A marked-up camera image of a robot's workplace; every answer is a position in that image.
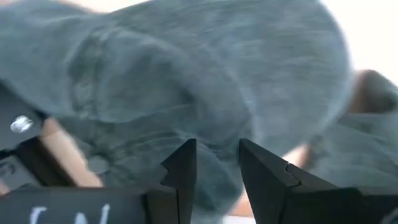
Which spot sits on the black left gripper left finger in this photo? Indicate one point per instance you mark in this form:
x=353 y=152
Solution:
x=183 y=174

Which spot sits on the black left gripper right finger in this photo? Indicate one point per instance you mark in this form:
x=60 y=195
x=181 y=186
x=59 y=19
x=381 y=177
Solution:
x=264 y=186

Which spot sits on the grey-blue denim cap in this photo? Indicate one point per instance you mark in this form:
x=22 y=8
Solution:
x=357 y=149
x=174 y=77

